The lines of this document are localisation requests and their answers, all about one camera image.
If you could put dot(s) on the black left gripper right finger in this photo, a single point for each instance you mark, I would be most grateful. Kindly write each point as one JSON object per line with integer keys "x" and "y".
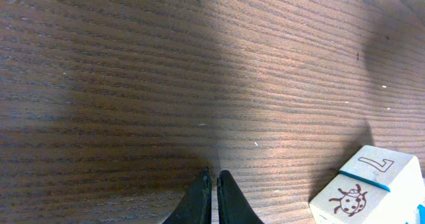
{"x": 233, "y": 207}

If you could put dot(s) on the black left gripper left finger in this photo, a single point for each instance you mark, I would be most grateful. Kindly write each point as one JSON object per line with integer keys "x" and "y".
{"x": 195, "y": 206}

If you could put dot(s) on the wooden block green side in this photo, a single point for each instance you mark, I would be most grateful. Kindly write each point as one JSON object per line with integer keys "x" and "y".
{"x": 348, "y": 200}

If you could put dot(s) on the wooden block blue side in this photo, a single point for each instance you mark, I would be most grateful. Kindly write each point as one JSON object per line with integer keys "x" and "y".
{"x": 387, "y": 169}

